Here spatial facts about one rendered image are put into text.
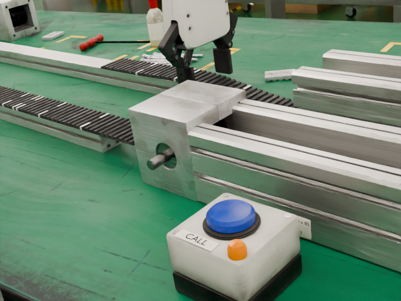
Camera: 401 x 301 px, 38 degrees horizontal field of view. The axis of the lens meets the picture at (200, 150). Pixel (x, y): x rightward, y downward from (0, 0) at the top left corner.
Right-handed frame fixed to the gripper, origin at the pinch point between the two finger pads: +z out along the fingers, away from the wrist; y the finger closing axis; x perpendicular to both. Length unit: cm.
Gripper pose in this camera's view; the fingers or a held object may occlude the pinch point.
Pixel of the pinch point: (205, 74)
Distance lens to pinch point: 89.6
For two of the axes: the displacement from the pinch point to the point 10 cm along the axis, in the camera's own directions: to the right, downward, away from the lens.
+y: -6.6, 4.1, -6.3
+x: 7.4, 2.1, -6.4
